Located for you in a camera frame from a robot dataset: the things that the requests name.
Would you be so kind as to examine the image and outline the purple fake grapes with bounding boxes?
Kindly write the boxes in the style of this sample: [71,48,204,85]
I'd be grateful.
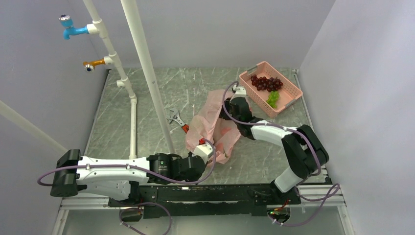
[250,74,283,92]

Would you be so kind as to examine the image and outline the pink plastic bag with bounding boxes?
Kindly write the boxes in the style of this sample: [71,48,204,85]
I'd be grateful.
[185,89,241,164]

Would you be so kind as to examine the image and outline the green fake grapes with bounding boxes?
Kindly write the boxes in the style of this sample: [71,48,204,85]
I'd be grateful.
[266,91,279,109]

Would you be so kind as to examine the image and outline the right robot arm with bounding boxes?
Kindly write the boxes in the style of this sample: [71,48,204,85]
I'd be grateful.
[220,97,329,203]

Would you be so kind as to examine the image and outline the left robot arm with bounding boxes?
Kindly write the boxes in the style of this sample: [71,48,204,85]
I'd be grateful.
[50,144,213,206]

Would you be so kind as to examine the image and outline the pink plastic basket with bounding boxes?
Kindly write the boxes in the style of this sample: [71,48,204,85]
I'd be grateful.
[239,61,303,118]

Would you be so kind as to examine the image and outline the orange faucet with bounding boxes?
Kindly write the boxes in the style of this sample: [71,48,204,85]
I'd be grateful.
[83,58,106,72]

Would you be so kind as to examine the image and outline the blue faucet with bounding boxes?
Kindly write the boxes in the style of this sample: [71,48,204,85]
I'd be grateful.
[59,14,89,40]

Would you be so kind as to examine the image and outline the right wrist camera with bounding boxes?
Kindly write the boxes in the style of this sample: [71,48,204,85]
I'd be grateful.
[231,85,247,100]

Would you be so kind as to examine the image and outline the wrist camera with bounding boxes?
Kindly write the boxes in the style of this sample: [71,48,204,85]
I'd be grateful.
[192,138,215,163]
[231,85,247,100]

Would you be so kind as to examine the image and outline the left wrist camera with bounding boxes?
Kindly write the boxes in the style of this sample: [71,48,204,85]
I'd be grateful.
[192,138,215,163]

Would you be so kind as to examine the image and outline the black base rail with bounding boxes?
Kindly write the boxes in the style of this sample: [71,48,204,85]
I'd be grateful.
[108,184,300,219]

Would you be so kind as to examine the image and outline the red handled adjustable wrench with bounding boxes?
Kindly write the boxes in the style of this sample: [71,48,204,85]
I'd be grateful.
[166,108,189,134]

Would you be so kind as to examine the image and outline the white pvc pipe frame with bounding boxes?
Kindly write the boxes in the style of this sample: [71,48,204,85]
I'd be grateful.
[0,0,168,164]

